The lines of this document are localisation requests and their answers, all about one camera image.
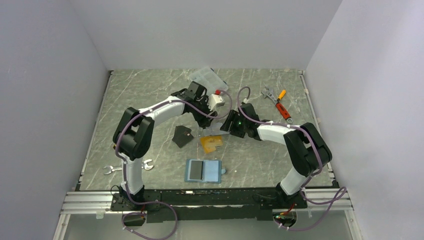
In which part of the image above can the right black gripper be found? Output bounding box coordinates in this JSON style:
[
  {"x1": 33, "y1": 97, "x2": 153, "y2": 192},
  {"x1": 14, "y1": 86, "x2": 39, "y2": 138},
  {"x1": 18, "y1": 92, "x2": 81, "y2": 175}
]
[{"x1": 220, "y1": 110, "x2": 248, "y2": 139}]

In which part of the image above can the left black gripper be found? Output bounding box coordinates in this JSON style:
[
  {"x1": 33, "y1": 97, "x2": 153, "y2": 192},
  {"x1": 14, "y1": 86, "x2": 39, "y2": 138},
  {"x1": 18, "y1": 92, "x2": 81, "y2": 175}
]
[{"x1": 191, "y1": 96, "x2": 218, "y2": 128}]

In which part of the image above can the blue card holder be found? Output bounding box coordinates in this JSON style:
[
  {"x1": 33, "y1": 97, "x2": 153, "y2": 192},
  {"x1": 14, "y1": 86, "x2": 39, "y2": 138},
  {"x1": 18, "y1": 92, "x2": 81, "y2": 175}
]
[{"x1": 184, "y1": 159, "x2": 227, "y2": 184}]

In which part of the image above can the silver credit card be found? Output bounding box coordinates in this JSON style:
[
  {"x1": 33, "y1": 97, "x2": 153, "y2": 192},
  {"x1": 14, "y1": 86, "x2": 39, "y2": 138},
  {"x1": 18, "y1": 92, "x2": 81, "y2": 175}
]
[{"x1": 202, "y1": 122, "x2": 230, "y2": 137}]

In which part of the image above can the black credit card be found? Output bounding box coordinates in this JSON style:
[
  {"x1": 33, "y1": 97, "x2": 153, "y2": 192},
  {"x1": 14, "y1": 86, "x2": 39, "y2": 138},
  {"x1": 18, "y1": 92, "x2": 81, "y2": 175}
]
[{"x1": 188, "y1": 160, "x2": 203, "y2": 181}]

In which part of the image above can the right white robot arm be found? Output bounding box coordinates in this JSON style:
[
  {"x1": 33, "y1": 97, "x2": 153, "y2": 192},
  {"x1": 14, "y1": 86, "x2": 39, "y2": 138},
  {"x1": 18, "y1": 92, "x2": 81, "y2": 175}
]
[{"x1": 220, "y1": 103, "x2": 333, "y2": 208}]

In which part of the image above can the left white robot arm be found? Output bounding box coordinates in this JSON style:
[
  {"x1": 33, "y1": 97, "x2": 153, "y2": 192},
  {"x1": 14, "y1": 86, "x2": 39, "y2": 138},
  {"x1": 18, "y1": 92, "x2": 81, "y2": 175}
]
[{"x1": 112, "y1": 81, "x2": 218, "y2": 210}]

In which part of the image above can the clear plastic organizer box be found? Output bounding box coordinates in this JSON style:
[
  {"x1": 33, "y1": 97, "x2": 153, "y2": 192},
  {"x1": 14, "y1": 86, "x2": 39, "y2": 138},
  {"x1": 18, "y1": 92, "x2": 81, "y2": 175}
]
[{"x1": 188, "y1": 67, "x2": 229, "y2": 96}]

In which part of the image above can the silver open-end wrench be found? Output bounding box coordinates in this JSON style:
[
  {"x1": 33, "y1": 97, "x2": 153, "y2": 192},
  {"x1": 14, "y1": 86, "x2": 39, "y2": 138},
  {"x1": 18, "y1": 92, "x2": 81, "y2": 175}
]
[{"x1": 103, "y1": 159, "x2": 154, "y2": 175}]

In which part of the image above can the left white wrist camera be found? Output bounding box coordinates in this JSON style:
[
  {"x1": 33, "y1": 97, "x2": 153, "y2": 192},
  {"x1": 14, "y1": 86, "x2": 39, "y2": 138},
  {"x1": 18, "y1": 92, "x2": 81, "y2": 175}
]
[{"x1": 207, "y1": 89, "x2": 225, "y2": 111}]

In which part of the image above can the red handled adjustable wrench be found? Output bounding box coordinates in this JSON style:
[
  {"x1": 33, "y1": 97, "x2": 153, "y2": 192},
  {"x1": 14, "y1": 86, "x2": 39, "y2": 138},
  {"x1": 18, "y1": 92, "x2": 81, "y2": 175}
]
[{"x1": 261, "y1": 85, "x2": 294, "y2": 124}]

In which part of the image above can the orange handled screwdriver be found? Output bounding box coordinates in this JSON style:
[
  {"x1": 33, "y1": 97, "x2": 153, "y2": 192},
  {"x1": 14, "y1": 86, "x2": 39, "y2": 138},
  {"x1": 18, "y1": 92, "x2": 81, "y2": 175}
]
[{"x1": 276, "y1": 89, "x2": 286, "y2": 103}]

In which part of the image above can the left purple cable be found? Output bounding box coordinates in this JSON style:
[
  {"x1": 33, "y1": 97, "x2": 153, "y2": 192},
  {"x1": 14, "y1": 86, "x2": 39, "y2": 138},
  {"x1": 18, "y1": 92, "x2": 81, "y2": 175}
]
[{"x1": 114, "y1": 90, "x2": 233, "y2": 240}]

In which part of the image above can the purple cable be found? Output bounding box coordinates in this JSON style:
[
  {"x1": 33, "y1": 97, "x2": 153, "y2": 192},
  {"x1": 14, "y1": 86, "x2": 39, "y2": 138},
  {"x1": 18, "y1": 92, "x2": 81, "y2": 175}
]
[
  {"x1": 236, "y1": 86, "x2": 347, "y2": 232},
  {"x1": 114, "y1": 90, "x2": 233, "y2": 240}
]

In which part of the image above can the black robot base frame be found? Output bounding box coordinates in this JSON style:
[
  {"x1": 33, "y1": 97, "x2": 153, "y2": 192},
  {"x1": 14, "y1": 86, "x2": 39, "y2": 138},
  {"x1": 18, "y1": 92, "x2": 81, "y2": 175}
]
[{"x1": 110, "y1": 187, "x2": 308, "y2": 223}]

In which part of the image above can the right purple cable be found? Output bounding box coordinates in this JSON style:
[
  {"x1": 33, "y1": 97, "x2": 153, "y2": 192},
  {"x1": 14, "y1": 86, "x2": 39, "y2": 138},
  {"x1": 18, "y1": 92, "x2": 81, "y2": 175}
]
[{"x1": 236, "y1": 86, "x2": 347, "y2": 232}]

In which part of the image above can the aluminium rail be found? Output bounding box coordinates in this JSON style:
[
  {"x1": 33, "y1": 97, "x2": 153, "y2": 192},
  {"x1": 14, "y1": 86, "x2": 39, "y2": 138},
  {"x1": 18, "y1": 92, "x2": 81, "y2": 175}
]
[{"x1": 60, "y1": 191, "x2": 113, "y2": 216}]

